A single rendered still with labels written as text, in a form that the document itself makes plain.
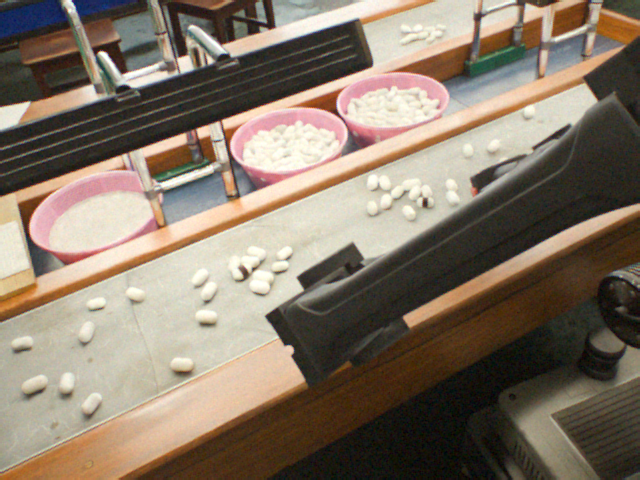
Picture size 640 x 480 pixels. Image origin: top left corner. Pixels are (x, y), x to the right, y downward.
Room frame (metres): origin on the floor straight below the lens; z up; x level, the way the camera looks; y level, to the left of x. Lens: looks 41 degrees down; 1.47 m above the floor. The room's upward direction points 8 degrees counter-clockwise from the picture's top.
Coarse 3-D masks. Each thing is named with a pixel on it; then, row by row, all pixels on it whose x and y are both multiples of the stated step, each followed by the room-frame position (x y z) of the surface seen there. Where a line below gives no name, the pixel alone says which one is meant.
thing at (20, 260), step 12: (0, 228) 0.96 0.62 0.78; (12, 228) 0.95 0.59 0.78; (0, 240) 0.92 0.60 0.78; (12, 240) 0.91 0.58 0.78; (0, 252) 0.88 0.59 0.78; (12, 252) 0.88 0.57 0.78; (24, 252) 0.87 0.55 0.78; (0, 264) 0.85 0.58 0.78; (12, 264) 0.84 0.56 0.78; (24, 264) 0.84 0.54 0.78; (0, 276) 0.81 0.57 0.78
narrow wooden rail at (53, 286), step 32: (512, 96) 1.21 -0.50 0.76; (544, 96) 1.22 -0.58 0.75; (416, 128) 1.13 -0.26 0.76; (448, 128) 1.12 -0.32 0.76; (352, 160) 1.04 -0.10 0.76; (384, 160) 1.04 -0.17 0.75; (256, 192) 0.98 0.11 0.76; (288, 192) 0.96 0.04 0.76; (192, 224) 0.90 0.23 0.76; (224, 224) 0.90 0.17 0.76; (96, 256) 0.85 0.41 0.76; (128, 256) 0.83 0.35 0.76; (160, 256) 0.85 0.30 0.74; (64, 288) 0.78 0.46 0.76; (0, 320) 0.73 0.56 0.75
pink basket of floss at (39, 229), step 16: (96, 176) 1.12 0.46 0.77; (112, 176) 1.12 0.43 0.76; (128, 176) 1.11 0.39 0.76; (64, 192) 1.08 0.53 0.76; (96, 192) 1.11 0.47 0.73; (48, 208) 1.04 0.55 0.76; (64, 208) 1.06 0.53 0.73; (32, 224) 0.97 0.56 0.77; (48, 224) 1.01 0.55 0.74; (144, 224) 0.92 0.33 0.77; (48, 240) 0.97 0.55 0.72; (128, 240) 0.89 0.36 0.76; (64, 256) 0.88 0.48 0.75; (80, 256) 0.87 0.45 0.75
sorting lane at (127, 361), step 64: (512, 128) 1.12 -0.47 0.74; (320, 192) 0.98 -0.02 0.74; (384, 192) 0.95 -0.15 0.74; (192, 256) 0.84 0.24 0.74; (320, 256) 0.79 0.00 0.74; (64, 320) 0.72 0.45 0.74; (128, 320) 0.70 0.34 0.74; (192, 320) 0.68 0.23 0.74; (256, 320) 0.66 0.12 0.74; (0, 384) 0.60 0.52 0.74; (128, 384) 0.56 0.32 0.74; (0, 448) 0.48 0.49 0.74
